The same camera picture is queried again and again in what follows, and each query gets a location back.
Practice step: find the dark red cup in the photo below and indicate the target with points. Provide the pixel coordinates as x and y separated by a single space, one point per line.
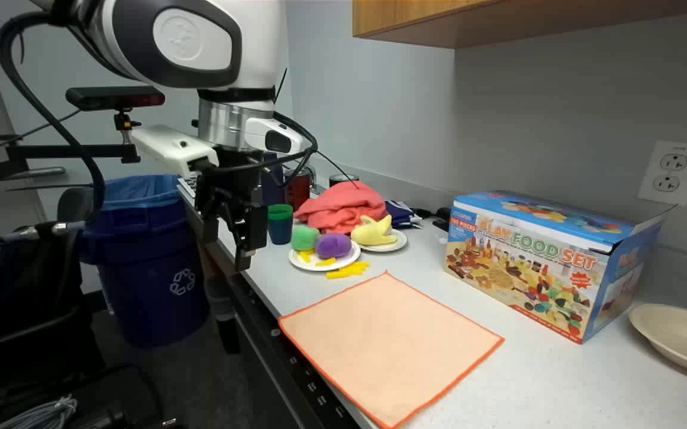
298 192

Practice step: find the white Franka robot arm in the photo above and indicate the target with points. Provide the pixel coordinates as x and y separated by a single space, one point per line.
161 37

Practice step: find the coral red cloth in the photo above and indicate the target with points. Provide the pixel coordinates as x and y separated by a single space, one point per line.
340 205

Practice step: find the white round plate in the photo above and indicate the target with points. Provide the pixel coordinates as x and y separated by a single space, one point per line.
335 265

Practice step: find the black chair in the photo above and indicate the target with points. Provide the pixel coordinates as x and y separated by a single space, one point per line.
18 287

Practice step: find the blue recycling bin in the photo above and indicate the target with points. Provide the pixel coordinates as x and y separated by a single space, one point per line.
148 270

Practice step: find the dark blue cup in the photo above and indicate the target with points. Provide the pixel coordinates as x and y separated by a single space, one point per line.
272 189

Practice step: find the colourful play food box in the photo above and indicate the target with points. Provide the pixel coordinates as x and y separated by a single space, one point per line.
534 265

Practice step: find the dark blue cloth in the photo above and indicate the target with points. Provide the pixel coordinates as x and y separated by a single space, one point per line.
400 214

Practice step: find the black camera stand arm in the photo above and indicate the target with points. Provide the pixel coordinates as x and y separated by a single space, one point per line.
49 150

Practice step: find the wooden wall cabinet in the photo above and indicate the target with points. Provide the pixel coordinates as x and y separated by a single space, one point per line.
517 17

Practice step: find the yellow plush toy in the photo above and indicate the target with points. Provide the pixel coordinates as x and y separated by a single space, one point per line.
372 231

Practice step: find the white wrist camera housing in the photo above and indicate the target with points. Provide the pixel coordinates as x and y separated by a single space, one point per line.
274 137

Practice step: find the green bowl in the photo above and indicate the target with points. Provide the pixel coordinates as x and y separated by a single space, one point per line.
279 228

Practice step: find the counter cabinet with drawers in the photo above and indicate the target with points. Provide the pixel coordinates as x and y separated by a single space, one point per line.
279 372

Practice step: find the peach towel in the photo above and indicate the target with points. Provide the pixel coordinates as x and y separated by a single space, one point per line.
392 347

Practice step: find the black stereo camera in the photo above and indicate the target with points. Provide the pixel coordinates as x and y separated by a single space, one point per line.
113 99

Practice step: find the purple plush ball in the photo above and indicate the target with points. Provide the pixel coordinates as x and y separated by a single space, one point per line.
331 247

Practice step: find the white wall outlet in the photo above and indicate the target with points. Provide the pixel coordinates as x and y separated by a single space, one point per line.
672 173

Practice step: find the yellow toy fry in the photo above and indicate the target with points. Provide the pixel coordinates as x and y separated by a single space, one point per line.
325 260
347 270
303 258

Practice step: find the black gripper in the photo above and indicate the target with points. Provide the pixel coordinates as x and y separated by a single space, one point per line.
227 181

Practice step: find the beige plate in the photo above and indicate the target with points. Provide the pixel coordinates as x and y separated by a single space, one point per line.
681 337

